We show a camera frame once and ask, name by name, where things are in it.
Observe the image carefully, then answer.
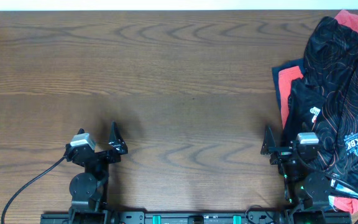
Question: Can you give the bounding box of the black orange-patterned jersey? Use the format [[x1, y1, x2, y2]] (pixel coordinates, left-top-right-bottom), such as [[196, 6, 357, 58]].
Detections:
[[282, 16, 358, 200]]

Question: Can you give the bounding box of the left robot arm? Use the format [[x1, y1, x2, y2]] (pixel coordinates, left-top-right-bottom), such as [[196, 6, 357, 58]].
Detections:
[[64, 122, 128, 223]]

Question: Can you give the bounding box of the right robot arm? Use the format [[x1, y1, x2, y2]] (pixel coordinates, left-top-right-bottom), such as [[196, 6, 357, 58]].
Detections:
[[260, 126, 331, 223]]

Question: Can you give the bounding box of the navy blue garment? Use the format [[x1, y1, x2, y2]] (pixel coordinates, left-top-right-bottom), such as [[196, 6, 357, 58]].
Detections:
[[272, 58, 305, 112]]

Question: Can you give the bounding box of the red t-shirt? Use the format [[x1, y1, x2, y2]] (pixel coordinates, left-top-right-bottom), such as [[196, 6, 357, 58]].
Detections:
[[277, 9, 358, 215]]

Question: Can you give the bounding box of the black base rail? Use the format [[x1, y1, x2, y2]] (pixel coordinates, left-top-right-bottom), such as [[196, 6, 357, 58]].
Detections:
[[40, 210, 352, 224]]

